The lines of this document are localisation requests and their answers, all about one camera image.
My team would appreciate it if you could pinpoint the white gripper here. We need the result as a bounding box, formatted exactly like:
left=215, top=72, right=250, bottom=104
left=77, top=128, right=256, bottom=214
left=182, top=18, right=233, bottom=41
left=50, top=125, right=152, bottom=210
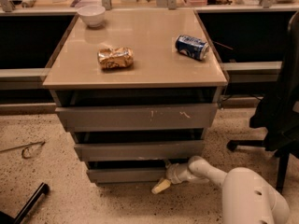
left=151, top=159, right=194, bottom=194

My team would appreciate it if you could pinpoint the grey bottom drawer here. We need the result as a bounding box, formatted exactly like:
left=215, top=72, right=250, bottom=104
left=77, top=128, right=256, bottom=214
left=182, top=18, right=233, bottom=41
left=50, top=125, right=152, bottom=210
left=87, top=160, right=165, bottom=184

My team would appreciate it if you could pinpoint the grey drawer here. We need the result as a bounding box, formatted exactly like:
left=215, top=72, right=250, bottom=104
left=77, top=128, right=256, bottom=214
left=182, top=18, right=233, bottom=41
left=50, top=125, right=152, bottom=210
left=74, top=141, right=204, bottom=161
left=56, top=104, right=217, bottom=133
left=87, top=160, right=165, bottom=184

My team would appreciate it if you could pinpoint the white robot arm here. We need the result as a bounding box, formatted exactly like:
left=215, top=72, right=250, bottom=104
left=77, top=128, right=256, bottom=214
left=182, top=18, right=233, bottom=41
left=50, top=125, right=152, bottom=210
left=151, top=156, right=290, bottom=224

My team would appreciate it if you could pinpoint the grey middle drawer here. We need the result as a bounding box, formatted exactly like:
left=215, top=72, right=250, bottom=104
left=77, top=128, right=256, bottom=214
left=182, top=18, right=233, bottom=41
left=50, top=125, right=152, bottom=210
left=74, top=141, right=204, bottom=161

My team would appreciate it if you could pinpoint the grey drawer cabinet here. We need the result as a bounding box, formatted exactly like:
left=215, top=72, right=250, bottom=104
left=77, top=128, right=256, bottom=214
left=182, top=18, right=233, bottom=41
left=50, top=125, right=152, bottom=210
left=42, top=7, right=229, bottom=188

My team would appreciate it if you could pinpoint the grey top drawer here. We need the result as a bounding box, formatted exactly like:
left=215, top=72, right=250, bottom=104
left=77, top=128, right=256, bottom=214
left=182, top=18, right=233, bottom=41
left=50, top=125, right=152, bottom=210
left=56, top=104, right=217, bottom=133

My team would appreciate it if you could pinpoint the black chair leg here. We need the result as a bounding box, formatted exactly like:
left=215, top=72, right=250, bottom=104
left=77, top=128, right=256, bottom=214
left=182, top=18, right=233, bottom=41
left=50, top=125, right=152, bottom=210
left=0, top=183, right=50, bottom=224

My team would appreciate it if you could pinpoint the crumpled gold chip bag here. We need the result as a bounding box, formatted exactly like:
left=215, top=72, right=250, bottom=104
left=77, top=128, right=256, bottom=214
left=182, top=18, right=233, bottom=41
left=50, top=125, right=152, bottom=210
left=97, top=48, right=134, bottom=70

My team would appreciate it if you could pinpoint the black office chair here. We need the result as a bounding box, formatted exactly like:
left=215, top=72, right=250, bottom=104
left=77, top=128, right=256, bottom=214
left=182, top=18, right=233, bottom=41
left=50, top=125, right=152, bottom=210
left=227, top=11, right=299, bottom=193

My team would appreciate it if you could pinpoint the blue soda can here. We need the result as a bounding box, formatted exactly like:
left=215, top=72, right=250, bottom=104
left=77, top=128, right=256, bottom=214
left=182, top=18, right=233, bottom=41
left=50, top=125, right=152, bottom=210
left=175, top=35, right=209, bottom=61

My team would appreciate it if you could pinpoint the white bowl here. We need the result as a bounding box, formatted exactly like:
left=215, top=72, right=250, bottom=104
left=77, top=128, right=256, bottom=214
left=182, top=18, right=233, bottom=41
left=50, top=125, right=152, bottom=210
left=78, top=5, right=106, bottom=27

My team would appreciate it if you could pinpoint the cable on floor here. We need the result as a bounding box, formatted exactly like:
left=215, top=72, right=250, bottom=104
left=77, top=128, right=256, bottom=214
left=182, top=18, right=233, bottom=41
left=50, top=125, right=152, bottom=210
left=0, top=140, right=47, bottom=160

